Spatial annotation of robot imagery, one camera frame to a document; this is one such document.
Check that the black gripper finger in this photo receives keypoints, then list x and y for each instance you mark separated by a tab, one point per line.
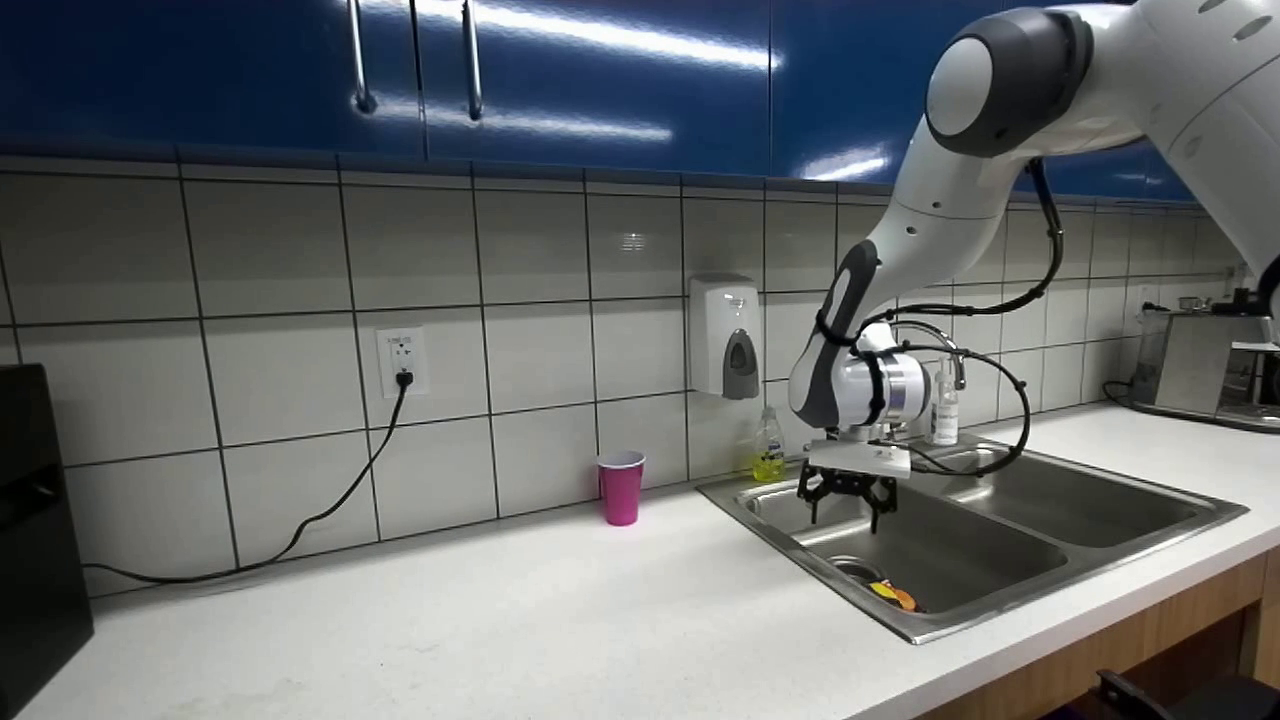
877	490
817	483

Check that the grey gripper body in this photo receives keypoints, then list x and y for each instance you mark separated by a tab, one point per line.
862	459

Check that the black chip packet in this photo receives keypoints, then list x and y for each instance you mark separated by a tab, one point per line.
899	594

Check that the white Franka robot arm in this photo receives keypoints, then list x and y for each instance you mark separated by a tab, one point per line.
1173	82

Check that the stainless steel double sink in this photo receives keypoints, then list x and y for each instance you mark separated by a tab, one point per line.
987	547

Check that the yellow-green dish soap bottle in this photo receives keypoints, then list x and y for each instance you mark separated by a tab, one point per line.
761	463

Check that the small white bottle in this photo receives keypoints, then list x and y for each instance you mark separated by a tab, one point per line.
945	419

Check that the pink plastic cup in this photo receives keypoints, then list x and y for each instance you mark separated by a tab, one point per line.
623	490

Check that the wooden lower cabinet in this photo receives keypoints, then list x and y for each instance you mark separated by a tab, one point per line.
1135	642

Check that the silver metal appliance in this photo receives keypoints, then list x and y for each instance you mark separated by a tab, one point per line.
1195	363

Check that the blue upper cabinet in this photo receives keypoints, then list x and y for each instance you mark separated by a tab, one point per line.
203	82

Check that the white wall soap dispenser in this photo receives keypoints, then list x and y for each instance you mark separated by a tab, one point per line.
722	326

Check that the white wall power outlet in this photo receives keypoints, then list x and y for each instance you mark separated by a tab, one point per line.
402	352

